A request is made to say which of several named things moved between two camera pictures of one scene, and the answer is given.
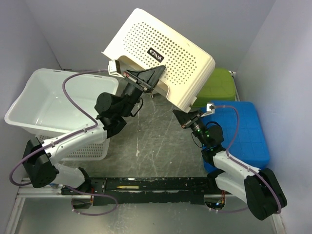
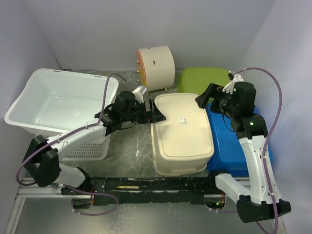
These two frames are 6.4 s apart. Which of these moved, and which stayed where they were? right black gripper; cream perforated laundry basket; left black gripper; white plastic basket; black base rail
Moved: left black gripper; cream perforated laundry basket; right black gripper
Stayed: black base rail; white plastic basket
